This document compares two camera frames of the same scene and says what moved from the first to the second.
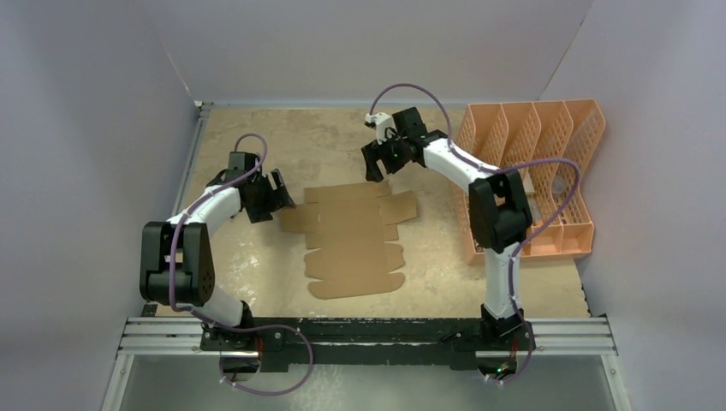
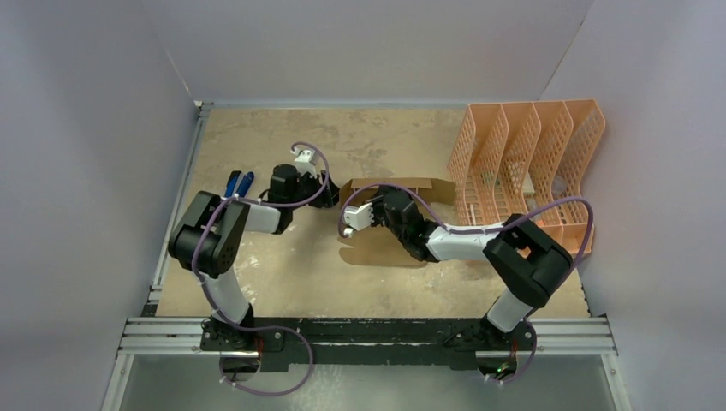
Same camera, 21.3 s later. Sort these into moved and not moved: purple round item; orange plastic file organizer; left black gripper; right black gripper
Moved: left black gripper; right black gripper
Not moved: orange plastic file organizer; purple round item
